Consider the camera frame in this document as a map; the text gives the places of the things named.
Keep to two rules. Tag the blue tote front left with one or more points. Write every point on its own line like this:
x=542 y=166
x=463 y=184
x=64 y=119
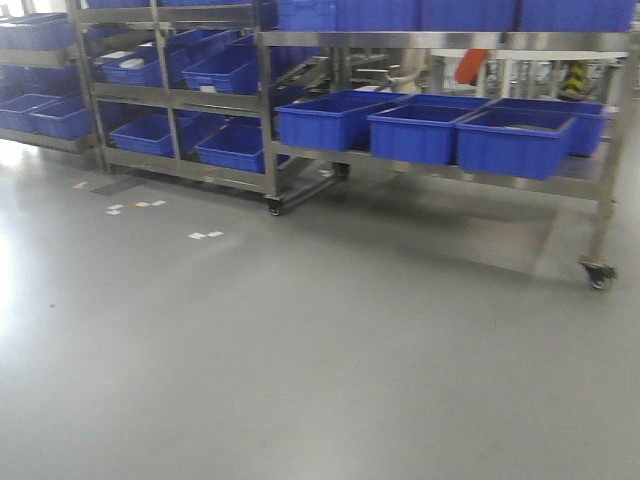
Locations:
x=335 y=122

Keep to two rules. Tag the steel shelf cart right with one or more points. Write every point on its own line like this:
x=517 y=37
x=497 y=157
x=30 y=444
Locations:
x=450 y=42

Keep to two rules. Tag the blue tote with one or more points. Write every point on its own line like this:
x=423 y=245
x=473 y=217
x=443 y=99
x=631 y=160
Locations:
x=422 y=128
x=335 y=122
x=528 y=138

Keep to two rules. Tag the blue tote front middle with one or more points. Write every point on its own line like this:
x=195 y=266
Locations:
x=422 y=128

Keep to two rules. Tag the steel shelf cart middle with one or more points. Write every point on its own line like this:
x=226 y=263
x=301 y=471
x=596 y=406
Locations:
x=209 y=77

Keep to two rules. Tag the cart caster wheel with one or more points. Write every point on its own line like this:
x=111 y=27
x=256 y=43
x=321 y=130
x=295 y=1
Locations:
x=600 y=275

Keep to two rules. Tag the steel shelf rack far left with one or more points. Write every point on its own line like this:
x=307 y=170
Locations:
x=43 y=88

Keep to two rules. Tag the steel shelf cart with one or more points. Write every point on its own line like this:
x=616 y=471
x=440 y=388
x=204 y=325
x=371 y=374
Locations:
x=209 y=77
x=450 y=42

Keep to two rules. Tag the blue tote front right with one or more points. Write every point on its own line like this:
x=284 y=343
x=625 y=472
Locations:
x=528 y=138

